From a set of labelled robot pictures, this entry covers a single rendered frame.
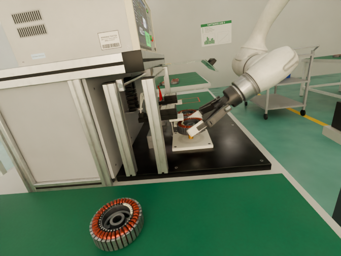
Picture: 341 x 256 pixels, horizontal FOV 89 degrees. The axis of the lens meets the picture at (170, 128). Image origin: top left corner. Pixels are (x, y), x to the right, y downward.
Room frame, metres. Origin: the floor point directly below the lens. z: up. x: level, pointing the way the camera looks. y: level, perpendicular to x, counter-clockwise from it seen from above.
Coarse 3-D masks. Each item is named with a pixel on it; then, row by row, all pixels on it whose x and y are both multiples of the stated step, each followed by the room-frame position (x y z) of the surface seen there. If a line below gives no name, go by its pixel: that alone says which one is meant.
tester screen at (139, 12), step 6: (132, 0) 0.58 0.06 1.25; (138, 0) 0.68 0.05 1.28; (138, 6) 0.66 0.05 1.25; (144, 6) 0.80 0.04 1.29; (138, 12) 0.64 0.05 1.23; (144, 12) 0.78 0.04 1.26; (138, 18) 0.62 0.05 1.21; (144, 18) 0.75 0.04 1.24; (138, 24) 0.61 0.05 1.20; (138, 30) 0.59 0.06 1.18; (144, 30) 0.71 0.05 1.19; (144, 36) 0.69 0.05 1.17
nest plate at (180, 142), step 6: (204, 132) 0.67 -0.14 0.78; (174, 138) 0.65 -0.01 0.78; (180, 138) 0.64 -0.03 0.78; (186, 138) 0.64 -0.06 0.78; (198, 138) 0.62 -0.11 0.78; (204, 138) 0.61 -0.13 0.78; (210, 138) 0.61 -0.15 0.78; (174, 144) 0.60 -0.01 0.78; (180, 144) 0.59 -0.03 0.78; (186, 144) 0.58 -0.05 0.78; (192, 144) 0.58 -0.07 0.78; (198, 144) 0.57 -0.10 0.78; (204, 144) 0.56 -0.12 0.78; (210, 144) 0.56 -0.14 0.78; (174, 150) 0.57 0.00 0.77; (180, 150) 0.56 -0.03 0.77
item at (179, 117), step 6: (162, 108) 0.63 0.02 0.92; (168, 108) 0.62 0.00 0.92; (174, 108) 0.61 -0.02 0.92; (144, 114) 0.66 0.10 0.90; (162, 114) 0.61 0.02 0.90; (168, 114) 0.61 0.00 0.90; (174, 114) 0.61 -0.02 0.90; (180, 114) 0.65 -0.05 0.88; (144, 120) 0.61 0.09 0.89; (174, 120) 0.61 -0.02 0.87; (180, 120) 0.61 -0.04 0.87
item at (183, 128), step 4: (184, 120) 0.66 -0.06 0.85; (188, 120) 0.66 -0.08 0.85; (192, 120) 0.66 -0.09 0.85; (196, 120) 0.65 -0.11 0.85; (180, 124) 0.62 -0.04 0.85; (184, 124) 0.65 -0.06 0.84; (188, 124) 0.64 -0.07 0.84; (192, 124) 0.64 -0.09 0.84; (180, 128) 0.60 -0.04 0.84; (184, 128) 0.59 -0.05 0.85; (188, 128) 0.58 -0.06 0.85; (204, 128) 0.60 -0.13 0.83; (180, 132) 0.60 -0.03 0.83; (184, 132) 0.59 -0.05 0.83; (200, 132) 0.58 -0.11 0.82
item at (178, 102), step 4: (176, 92) 0.91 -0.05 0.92; (164, 96) 0.86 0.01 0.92; (168, 96) 0.85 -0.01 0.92; (172, 96) 0.85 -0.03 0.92; (176, 96) 0.85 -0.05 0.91; (164, 100) 0.85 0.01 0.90; (168, 100) 0.85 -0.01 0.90; (172, 100) 0.85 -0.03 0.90; (176, 100) 0.84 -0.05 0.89; (180, 100) 0.89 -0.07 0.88; (160, 104) 0.85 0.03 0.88; (164, 104) 0.85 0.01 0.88; (172, 104) 0.85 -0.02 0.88; (176, 104) 0.85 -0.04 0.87; (180, 104) 0.85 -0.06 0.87
